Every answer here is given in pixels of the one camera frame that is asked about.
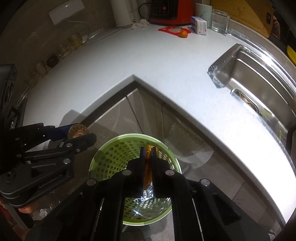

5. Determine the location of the bread slice piece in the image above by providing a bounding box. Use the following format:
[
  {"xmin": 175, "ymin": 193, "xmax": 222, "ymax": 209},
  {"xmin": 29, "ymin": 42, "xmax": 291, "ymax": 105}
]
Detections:
[{"xmin": 144, "ymin": 145, "xmax": 152, "ymax": 190}]

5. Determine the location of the brown walnut shell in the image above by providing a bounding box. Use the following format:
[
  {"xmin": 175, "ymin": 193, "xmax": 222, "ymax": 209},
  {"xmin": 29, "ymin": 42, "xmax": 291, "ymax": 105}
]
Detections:
[{"xmin": 67, "ymin": 123, "xmax": 89, "ymax": 139}]

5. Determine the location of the silver blister pack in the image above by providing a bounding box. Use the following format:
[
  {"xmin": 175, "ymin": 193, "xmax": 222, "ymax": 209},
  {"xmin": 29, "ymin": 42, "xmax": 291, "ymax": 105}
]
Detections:
[{"xmin": 136, "ymin": 185, "xmax": 154, "ymax": 203}]

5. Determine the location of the red snack packet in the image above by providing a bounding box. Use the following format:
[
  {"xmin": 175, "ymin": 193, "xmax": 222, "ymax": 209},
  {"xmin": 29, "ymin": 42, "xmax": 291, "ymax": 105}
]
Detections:
[{"xmin": 158, "ymin": 26, "xmax": 191, "ymax": 36}]

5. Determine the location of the small blue white carton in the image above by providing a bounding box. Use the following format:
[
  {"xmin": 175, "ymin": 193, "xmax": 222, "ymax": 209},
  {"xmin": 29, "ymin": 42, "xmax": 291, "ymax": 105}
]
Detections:
[{"xmin": 191, "ymin": 16, "xmax": 207, "ymax": 36}]

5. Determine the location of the green perforated trash basket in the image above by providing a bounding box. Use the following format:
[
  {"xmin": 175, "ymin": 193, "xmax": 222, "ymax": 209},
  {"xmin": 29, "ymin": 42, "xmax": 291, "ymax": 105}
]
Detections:
[{"xmin": 89, "ymin": 133, "xmax": 182, "ymax": 226}]

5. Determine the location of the person left hand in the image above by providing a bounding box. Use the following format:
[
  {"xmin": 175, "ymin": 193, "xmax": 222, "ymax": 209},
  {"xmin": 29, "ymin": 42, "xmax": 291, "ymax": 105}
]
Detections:
[{"xmin": 18, "ymin": 201, "xmax": 38, "ymax": 214}]

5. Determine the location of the dark round jar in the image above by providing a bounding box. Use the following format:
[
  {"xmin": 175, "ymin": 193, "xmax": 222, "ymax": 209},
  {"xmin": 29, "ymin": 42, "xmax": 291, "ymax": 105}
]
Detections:
[{"xmin": 46, "ymin": 55, "xmax": 60, "ymax": 68}]

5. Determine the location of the amber glass teapot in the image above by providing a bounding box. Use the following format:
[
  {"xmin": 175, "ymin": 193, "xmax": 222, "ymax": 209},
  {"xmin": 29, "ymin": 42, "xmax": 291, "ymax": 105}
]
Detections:
[{"xmin": 57, "ymin": 44, "xmax": 73, "ymax": 59}]

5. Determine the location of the food container in sink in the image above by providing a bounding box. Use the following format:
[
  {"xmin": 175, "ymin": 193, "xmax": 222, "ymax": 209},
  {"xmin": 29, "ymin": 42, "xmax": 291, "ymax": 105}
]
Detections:
[{"xmin": 233, "ymin": 89, "xmax": 259, "ymax": 113}]

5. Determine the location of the crumpled white tissue by kettle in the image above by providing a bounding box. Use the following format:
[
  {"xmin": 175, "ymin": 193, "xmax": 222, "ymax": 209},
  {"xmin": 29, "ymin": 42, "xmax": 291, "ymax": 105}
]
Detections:
[{"xmin": 132, "ymin": 19, "xmax": 149, "ymax": 30}]

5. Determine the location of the small orange fruit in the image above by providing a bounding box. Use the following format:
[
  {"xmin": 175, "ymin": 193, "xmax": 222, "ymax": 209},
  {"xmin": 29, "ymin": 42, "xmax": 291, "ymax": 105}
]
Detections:
[{"xmin": 179, "ymin": 30, "xmax": 188, "ymax": 38}]

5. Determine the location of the white electric kettle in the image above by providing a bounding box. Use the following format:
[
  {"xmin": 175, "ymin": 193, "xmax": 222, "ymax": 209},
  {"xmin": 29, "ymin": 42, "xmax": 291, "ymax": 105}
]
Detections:
[{"xmin": 110, "ymin": 0, "xmax": 140, "ymax": 28}]

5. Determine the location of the stainless steel sink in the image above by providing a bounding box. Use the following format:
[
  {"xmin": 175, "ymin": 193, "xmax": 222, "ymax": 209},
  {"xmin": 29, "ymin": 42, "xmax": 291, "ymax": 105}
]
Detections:
[{"xmin": 208, "ymin": 44, "xmax": 295, "ymax": 148}]

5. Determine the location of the red black blender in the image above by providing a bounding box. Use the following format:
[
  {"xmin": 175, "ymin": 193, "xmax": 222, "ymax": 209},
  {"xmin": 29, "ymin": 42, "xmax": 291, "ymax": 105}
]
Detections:
[{"xmin": 149, "ymin": 0, "xmax": 195, "ymax": 26}]

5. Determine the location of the clear glass mug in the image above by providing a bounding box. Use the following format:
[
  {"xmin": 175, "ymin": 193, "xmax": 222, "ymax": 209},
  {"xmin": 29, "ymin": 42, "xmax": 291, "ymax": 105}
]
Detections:
[{"xmin": 211, "ymin": 9, "xmax": 230, "ymax": 35}]

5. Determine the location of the white ceramic cup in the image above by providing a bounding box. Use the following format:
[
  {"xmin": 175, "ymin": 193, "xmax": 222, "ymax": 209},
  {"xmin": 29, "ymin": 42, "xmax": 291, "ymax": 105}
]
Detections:
[{"xmin": 195, "ymin": 3, "xmax": 212, "ymax": 29}]

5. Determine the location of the yellow bowl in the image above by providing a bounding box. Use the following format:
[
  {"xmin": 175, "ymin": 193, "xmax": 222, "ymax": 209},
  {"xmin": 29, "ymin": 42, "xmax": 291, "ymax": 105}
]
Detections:
[{"xmin": 287, "ymin": 45, "xmax": 296, "ymax": 65}]

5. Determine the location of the bamboo cutting board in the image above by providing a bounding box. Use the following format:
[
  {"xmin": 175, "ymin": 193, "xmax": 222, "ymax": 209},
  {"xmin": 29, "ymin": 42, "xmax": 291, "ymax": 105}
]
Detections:
[{"xmin": 211, "ymin": 0, "xmax": 273, "ymax": 38}]

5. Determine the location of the white wall socket cover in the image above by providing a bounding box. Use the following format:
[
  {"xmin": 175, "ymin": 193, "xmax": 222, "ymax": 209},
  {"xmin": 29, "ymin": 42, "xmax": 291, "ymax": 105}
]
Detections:
[{"xmin": 49, "ymin": 0, "xmax": 84, "ymax": 25}]

